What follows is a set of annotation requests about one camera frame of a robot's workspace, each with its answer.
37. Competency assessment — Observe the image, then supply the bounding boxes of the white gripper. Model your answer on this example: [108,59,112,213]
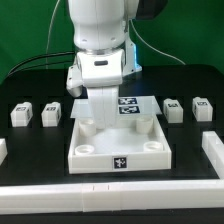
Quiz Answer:
[66,49,125,129]

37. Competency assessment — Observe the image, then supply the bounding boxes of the white square tabletop tray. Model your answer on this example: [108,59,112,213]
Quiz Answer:
[68,115,172,174]

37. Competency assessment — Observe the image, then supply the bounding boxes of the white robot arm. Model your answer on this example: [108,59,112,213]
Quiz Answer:
[66,0,168,129]

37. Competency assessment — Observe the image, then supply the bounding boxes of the white sheet with tags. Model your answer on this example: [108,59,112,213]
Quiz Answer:
[70,96,161,118]

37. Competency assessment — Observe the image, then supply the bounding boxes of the white left barrier block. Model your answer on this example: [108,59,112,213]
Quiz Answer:
[0,138,8,165]

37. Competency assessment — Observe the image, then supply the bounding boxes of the black cable lower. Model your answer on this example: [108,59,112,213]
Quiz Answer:
[9,59,76,76]

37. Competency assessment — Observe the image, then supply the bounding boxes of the black cable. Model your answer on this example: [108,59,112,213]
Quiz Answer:
[9,59,76,76]
[6,50,77,78]

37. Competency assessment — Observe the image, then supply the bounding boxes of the black cable upper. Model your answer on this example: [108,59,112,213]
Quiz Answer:
[6,50,77,78]

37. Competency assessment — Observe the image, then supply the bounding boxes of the white cable right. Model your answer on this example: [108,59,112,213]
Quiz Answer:
[129,19,187,66]

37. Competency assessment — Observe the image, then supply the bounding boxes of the grey thin cable left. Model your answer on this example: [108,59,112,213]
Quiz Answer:
[45,0,62,70]

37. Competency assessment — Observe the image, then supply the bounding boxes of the white right barrier wall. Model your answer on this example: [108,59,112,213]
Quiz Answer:
[202,131,224,180]

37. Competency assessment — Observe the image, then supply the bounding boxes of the white barrier wall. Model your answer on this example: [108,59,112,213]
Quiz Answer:
[202,131,224,180]
[0,180,224,215]

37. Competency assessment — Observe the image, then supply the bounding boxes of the white front barrier wall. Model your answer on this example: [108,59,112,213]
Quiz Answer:
[0,180,224,215]

